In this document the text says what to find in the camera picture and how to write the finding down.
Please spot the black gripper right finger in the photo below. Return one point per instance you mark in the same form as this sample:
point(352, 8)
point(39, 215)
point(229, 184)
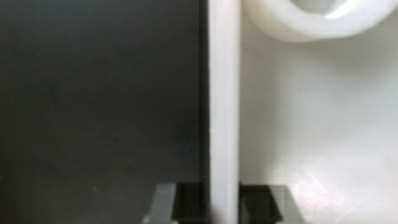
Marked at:
point(267, 205)

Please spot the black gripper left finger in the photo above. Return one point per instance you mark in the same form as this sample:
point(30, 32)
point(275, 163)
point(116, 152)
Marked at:
point(178, 206)

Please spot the white square tabletop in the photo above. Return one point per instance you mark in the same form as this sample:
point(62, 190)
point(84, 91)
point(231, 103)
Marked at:
point(304, 108)

